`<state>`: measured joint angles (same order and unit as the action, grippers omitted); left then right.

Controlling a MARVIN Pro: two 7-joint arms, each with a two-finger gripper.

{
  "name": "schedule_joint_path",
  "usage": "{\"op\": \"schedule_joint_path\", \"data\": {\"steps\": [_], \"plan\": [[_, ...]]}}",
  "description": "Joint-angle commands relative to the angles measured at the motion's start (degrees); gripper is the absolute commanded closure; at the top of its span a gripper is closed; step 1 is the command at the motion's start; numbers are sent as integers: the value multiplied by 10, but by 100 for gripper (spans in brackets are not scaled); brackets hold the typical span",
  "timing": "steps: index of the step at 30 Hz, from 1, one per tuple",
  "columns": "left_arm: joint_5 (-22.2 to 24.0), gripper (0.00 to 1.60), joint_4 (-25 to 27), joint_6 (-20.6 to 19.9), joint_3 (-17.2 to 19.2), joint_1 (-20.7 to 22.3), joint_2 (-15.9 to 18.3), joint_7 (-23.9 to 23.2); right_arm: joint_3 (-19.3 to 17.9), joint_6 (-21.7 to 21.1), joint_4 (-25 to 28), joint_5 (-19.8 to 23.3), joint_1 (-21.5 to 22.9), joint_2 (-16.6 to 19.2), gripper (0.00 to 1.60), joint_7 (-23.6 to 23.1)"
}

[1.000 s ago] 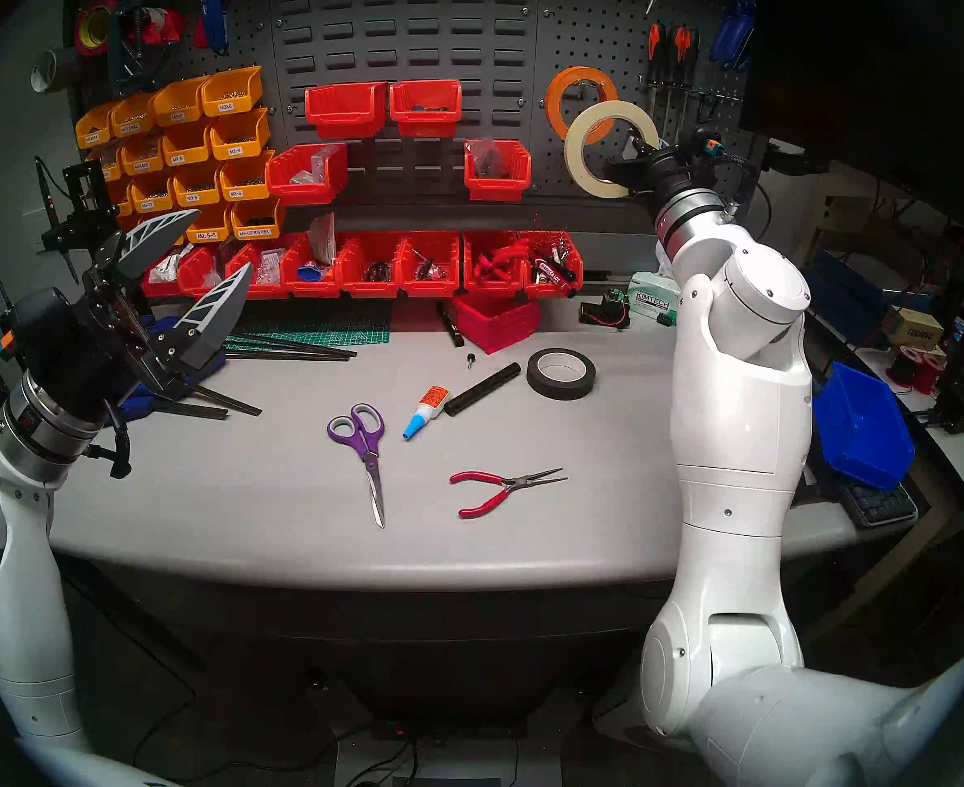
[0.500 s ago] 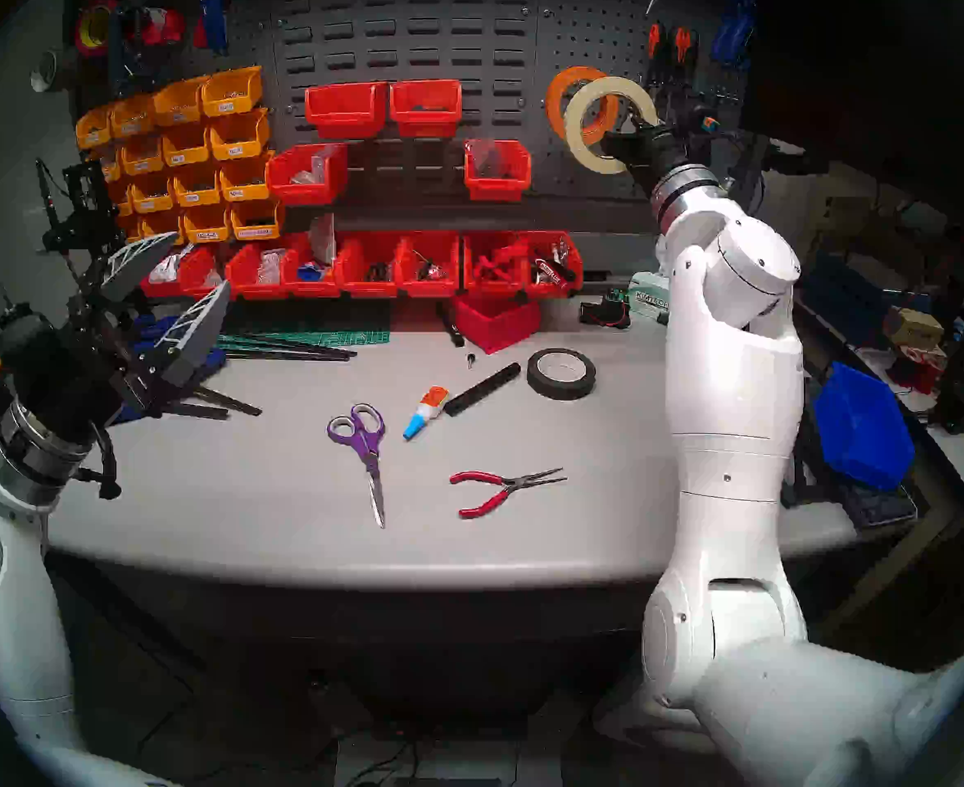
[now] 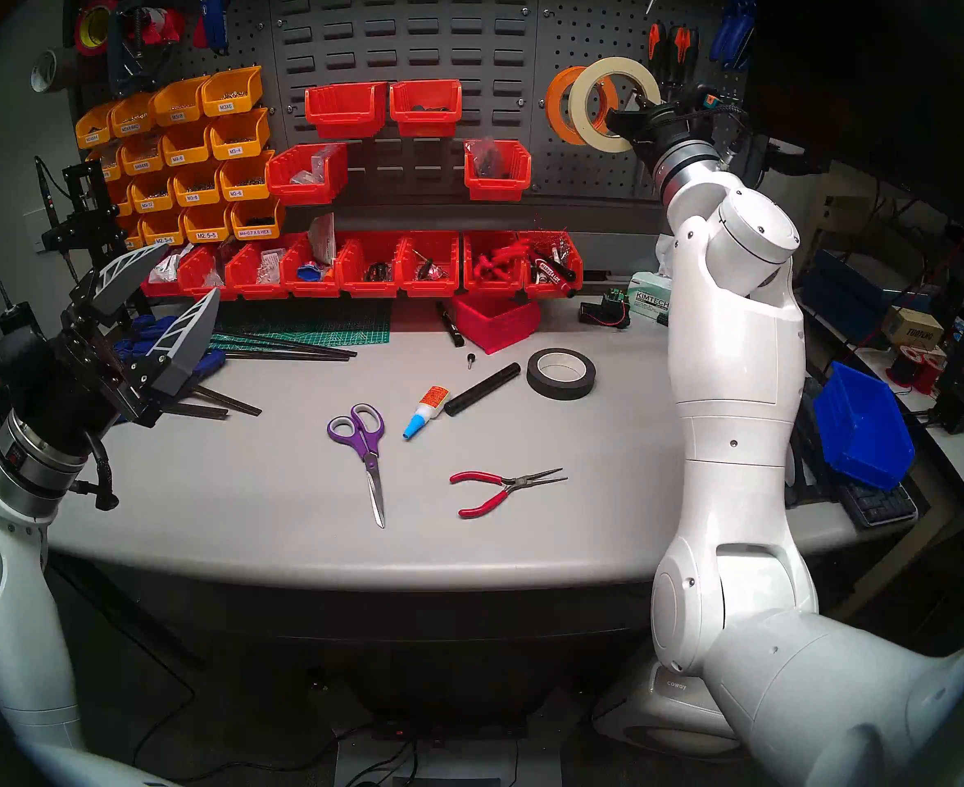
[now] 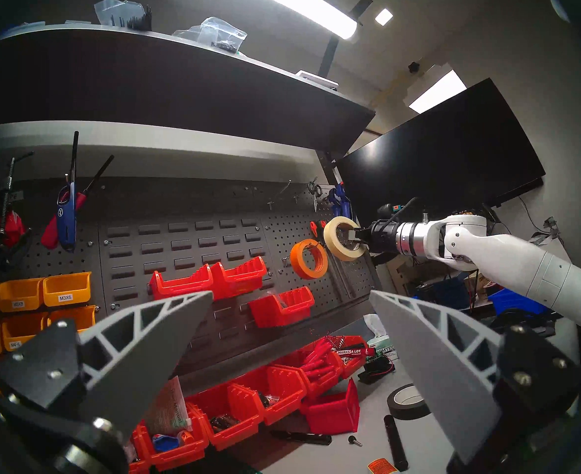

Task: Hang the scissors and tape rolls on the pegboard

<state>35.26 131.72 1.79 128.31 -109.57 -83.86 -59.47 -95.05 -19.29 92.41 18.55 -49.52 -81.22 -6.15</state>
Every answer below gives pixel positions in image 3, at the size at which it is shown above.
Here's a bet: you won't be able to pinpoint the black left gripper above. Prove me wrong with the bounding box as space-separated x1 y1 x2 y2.
19 243 222 458

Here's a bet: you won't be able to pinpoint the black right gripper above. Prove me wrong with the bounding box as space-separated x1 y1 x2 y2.
606 92 718 160

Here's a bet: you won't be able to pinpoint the beige masking tape roll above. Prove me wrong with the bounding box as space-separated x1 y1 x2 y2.
568 57 663 153

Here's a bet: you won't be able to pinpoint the orange tape roll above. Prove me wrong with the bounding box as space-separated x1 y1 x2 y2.
546 66 618 147

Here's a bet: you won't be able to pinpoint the purple handled scissors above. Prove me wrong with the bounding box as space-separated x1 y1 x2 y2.
326 403 388 530

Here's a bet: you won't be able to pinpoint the black tape roll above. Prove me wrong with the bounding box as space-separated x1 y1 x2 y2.
527 348 597 401

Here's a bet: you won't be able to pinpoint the red white tape roll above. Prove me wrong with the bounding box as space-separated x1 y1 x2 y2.
125 7 188 47

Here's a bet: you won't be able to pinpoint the red plastic bin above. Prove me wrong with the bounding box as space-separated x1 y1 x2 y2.
304 83 388 139
139 251 184 298
451 292 542 356
281 234 343 297
464 139 532 202
225 240 288 300
177 244 233 303
463 230 528 294
265 143 349 206
400 232 460 297
521 230 583 297
389 79 463 137
336 232 407 297

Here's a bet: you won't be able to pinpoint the white plastic parts bag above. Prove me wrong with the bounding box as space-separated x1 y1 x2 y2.
152 248 196 284

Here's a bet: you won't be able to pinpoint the black metal stand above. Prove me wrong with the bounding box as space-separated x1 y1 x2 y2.
39 161 151 329

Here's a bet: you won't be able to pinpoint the black cylinder with metal tip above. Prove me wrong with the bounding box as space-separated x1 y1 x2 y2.
0 281 44 339

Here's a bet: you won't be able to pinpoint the green cutting mat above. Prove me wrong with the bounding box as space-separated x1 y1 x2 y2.
207 299 392 352

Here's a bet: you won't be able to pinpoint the red black permanent marker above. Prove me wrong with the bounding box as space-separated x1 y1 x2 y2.
531 252 578 294

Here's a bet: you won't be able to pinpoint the Kimtech tissue box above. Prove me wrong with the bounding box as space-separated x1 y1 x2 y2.
628 236 679 325

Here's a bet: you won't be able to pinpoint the black battery holder with board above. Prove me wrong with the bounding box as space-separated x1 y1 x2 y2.
578 295 632 329

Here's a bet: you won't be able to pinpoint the clear plastic parts bag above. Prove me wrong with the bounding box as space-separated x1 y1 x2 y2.
293 146 343 184

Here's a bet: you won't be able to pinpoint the black monitor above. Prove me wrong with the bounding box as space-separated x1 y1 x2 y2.
736 0 964 245

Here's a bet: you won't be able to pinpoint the black hanging clamp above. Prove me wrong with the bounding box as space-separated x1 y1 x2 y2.
105 0 171 98

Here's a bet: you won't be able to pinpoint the dark blue crate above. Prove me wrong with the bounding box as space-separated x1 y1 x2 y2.
801 248 892 343

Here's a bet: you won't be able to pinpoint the glue bottle with blue cap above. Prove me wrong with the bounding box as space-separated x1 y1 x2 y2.
402 385 450 441

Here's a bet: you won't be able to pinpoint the black plastic tube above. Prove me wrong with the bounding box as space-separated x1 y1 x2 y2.
444 362 522 417

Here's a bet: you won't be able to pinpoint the small cardboard box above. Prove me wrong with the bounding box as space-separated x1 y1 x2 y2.
883 306 946 352

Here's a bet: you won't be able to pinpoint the blue plastic bin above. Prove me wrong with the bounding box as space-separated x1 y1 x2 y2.
812 361 915 491

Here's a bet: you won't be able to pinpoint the black angled stand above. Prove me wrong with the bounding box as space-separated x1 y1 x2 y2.
787 375 843 509

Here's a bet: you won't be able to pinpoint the black keyboard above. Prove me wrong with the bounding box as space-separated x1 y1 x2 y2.
838 478 919 530

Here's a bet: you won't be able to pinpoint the black power strip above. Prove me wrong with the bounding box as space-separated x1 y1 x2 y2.
371 716 528 745

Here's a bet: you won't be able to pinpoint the white grey air purifier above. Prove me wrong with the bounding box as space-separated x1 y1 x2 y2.
592 658 745 757

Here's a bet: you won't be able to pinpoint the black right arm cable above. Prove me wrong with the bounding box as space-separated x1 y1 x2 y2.
711 105 771 189

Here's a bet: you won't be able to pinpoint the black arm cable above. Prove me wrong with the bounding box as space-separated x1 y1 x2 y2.
711 105 771 189
70 433 120 512

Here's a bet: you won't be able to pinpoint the blue handled hanging pliers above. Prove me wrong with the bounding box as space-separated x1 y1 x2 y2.
707 0 760 75

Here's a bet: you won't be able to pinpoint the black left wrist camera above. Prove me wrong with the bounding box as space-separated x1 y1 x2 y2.
0 325 52 401

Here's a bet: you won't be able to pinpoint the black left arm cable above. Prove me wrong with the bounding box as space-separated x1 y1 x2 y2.
70 433 120 512

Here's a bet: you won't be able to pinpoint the red handled tool set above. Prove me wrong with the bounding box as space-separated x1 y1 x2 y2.
474 243 528 280

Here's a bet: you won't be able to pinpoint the grey duct tape roll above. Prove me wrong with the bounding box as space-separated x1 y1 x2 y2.
29 46 81 95

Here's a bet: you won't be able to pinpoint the blue handled hanging tool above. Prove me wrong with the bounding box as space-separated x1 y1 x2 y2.
193 0 245 55

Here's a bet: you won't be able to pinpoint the black wire spool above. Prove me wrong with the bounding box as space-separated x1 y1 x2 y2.
886 344 925 389

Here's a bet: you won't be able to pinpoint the red handled needle-nose pliers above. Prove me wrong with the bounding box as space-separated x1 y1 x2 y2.
449 467 569 520

